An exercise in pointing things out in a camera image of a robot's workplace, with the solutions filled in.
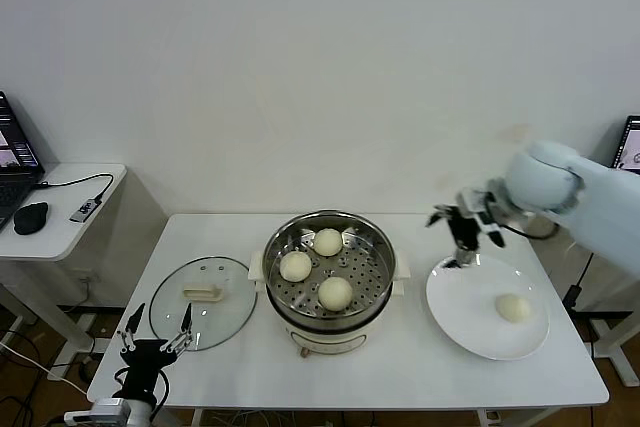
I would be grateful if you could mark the white side table with sticker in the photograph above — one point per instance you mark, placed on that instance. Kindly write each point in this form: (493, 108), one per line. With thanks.
(605, 337)

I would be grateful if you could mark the grey usb hub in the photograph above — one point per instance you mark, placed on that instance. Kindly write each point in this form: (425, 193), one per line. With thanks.
(85, 209)

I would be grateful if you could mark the white round plate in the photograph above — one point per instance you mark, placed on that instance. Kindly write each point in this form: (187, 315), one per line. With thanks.
(465, 312)

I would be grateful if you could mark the white steamed baozi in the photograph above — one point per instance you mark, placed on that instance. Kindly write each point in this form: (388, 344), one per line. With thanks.
(335, 293)
(327, 242)
(295, 266)
(512, 307)

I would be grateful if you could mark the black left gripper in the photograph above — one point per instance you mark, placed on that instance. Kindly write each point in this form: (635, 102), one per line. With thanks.
(145, 362)

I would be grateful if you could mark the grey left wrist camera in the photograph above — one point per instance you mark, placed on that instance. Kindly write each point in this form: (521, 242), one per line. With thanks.
(100, 414)

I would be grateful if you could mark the black computer mouse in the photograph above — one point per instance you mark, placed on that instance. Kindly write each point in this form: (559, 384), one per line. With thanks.
(31, 217)

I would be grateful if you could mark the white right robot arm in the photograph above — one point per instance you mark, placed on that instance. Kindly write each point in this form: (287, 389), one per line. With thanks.
(545, 182)

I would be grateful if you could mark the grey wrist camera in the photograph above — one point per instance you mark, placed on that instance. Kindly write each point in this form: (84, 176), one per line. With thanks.
(472, 199)
(100, 414)

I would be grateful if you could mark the black laptop beside mouse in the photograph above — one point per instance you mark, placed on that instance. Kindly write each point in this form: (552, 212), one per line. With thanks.
(12, 187)

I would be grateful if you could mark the glass pot lid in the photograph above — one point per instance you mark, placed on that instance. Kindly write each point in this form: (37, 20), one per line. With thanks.
(202, 293)

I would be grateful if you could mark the steel perforated steamer basket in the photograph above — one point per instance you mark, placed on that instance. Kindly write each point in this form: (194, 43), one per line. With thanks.
(282, 242)

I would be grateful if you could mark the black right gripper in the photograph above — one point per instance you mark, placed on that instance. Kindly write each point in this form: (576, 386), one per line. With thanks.
(465, 232)

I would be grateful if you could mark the white side table with mouse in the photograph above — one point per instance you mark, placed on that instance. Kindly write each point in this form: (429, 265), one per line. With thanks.
(65, 242)

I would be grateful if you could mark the white wall socket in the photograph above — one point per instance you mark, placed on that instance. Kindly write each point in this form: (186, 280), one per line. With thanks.
(86, 277)

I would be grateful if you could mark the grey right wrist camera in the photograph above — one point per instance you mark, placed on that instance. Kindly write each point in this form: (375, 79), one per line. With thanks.
(472, 199)

